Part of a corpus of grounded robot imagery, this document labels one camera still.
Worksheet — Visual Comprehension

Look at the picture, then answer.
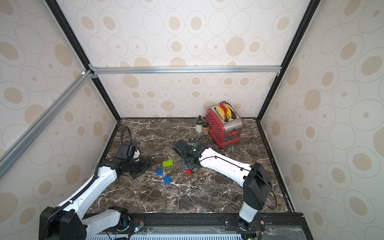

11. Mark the lime green 2x4 lego brick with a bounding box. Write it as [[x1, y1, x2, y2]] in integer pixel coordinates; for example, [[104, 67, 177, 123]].
[[163, 160, 174, 168]]

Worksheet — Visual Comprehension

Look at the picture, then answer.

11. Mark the blue 2x2 lego brick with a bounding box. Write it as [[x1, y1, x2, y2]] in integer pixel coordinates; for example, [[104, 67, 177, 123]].
[[164, 176, 171, 185], [156, 169, 163, 176]]

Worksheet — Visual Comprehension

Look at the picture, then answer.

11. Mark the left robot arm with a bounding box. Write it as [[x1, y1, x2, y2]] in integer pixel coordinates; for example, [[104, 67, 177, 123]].
[[39, 145, 153, 240]]

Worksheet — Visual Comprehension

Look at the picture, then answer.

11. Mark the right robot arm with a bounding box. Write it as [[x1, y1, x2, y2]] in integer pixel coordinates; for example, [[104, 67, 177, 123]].
[[174, 140, 273, 231]]

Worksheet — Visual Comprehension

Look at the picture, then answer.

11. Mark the brown spice jar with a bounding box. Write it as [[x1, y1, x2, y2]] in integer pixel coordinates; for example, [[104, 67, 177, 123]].
[[202, 122, 209, 136]]

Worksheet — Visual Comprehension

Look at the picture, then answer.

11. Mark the glass jar with black lid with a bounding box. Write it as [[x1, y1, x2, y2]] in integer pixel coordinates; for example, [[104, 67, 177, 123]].
[[195, 115, 205, 133]]

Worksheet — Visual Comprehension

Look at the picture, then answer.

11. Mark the red polka dot toaster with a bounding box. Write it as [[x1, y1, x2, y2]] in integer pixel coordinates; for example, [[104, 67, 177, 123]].
[[206, 101, 244, 147]]

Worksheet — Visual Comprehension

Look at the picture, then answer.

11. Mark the toy bread slice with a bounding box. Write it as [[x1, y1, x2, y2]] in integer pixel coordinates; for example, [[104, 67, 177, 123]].
[[215, 106, 228, 122]]

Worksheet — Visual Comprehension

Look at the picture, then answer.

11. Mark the yellow toy slice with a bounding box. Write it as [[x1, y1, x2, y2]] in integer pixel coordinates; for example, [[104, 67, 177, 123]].
[[224, 104, 233, 119]]

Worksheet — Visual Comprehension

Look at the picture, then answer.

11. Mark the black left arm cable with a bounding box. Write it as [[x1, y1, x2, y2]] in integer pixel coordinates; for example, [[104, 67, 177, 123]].
[[119, 126, 133, 146]]

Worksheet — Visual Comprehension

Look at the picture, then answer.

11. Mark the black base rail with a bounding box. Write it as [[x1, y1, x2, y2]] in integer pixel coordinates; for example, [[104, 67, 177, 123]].
[[68, 212, 314, 240]]

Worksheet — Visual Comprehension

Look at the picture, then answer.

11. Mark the horizontal aluminium rail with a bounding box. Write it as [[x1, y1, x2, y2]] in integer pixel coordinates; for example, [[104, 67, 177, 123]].
[[90, 65, 282, 75]]

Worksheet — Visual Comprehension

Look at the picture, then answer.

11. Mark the left diagonal aluminium rail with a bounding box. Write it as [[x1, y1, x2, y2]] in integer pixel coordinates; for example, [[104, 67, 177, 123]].
[[1, 70, 92, 177]]

